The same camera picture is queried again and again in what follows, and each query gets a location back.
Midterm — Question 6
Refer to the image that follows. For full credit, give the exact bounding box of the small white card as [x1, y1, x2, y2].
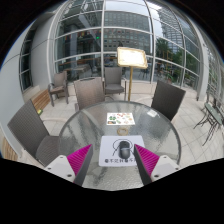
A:
[147, 109, 159, 119]

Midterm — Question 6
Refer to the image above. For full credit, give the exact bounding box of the white printed mouse pad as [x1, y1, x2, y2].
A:
[98, 134, 147, 168]

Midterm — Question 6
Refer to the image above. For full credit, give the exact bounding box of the wooden slat bench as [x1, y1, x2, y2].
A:
[1, 135, 19, 162]
[30, 88, 51, 115]

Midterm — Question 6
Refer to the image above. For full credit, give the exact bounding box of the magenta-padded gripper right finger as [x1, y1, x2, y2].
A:
[133, 143, 181, 187]

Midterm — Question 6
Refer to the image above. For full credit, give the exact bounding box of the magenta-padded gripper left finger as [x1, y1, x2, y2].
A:
[46, 143, 95, 187]

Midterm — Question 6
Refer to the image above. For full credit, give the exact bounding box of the laminated picture menu card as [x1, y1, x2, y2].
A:
[106, 112, 136, 127]

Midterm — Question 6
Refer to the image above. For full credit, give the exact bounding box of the grey wicker armchair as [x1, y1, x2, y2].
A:
[150, 79, 187, 122]
[47, 70, 70, 108]
[73, 76, 115, 113]
[6, 99, 65, 167]
[103, 66, 128, 101]

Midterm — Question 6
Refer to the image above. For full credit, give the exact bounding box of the black metal chairs group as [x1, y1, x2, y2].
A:
[193, 94, 224, 147]

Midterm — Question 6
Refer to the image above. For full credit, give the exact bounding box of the gold-framed menu stand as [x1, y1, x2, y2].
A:
[116, 46, 149, 102]

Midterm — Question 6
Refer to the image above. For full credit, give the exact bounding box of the black computer mouse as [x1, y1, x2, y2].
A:
[118, 140, 132, 160]

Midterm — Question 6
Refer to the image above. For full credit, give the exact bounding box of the tan tape roll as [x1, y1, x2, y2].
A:
[116, 126, 131, 137]

